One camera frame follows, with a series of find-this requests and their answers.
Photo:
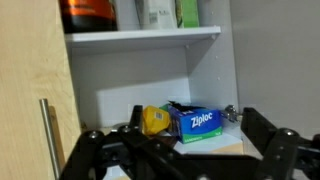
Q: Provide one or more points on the orange and black container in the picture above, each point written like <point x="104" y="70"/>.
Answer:
<point x="79" y="16"/>

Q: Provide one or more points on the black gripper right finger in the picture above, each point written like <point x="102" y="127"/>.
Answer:
<point x="283" y="149"/>

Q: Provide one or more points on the white cabinet shelf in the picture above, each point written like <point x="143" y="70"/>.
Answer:
<point x="140" y="39"/>

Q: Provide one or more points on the green and white carton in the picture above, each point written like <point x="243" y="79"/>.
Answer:
<point x="187" y="13"/>

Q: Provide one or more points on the white and green bag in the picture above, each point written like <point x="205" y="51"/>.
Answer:
<point x="156" y="14"/>

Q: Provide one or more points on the blue box in cabinet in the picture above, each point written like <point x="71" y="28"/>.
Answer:
<point x="193" y="123"/>

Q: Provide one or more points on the yellow packet in cabinet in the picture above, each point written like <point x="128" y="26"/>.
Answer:
<point x="154" y="120"/>

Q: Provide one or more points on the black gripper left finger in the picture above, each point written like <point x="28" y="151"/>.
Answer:
<point x="140" y="157"/>

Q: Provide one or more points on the metal cabinet door hinge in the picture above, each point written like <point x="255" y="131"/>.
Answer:
<point x="231" y="114"/>

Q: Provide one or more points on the cabinet door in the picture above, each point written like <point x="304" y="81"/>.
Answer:
<point x="277" y="55"/>
<point x="34" y="65"/>

